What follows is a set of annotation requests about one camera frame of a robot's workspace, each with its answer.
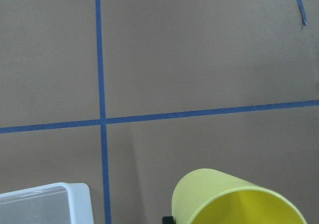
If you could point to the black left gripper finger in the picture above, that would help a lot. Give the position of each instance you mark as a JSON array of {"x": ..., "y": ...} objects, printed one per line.
[{"x": 168, "y": 220}]

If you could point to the yellow plastic cup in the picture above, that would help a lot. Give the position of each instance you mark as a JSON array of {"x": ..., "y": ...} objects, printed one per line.
[{"x": 208, "y": 196}]

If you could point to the clear plastic storage box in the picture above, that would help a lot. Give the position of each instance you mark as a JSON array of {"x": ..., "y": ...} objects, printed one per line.
[{"x": 57, "y": 203}]

